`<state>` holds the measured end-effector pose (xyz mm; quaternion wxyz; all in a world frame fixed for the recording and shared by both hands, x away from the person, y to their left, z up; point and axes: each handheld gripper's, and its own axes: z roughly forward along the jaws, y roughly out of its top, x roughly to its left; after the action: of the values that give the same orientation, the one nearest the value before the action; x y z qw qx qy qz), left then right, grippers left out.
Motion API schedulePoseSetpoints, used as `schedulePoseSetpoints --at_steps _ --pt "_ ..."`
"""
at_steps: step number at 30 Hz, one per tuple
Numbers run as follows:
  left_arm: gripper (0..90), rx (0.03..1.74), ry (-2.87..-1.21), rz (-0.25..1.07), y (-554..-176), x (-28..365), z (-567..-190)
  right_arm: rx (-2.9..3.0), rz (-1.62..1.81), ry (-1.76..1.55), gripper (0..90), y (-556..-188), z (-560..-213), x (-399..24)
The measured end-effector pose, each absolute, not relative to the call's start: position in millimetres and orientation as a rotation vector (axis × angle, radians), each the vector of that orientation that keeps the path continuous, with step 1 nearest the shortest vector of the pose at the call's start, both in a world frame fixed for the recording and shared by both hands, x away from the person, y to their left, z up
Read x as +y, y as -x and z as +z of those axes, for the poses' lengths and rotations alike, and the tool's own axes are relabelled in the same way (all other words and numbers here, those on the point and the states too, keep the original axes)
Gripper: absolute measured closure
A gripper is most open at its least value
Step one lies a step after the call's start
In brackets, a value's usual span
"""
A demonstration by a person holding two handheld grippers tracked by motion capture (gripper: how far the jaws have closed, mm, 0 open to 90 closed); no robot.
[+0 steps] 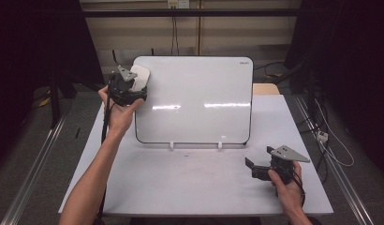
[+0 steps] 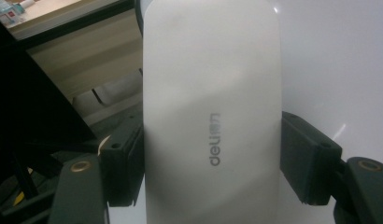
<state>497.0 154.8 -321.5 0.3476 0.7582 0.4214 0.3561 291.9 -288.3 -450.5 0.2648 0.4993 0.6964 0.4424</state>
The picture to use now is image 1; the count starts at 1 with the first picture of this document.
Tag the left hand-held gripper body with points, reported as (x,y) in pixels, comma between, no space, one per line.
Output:
(120,90)

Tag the aluminium floor rail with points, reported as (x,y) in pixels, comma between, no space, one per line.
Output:
(34,175)
(343,184)

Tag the person's right hand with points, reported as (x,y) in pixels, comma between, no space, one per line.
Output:
(287,193)

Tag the white wall socket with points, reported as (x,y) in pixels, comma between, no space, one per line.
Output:
(178,3)

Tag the black curtain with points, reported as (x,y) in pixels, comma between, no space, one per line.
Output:
(352,47)
(31,47)

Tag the white power strip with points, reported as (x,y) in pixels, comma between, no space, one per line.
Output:
(322,136)

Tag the white whiteboard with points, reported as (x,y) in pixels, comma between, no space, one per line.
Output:
(193,122)

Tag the white whiteboard eraser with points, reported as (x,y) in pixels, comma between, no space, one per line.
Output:
(140,76)

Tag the small black pen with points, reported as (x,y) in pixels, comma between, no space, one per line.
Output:
(77,132)

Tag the white whiteboard support clip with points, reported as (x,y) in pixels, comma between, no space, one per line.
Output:
(221,145)
(172,145)

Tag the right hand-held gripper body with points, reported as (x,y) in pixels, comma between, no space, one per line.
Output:
(285,154)

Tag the person's left hand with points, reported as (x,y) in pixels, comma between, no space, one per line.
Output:
(118,118)

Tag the black metal stand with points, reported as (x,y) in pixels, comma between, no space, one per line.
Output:
(55,103)

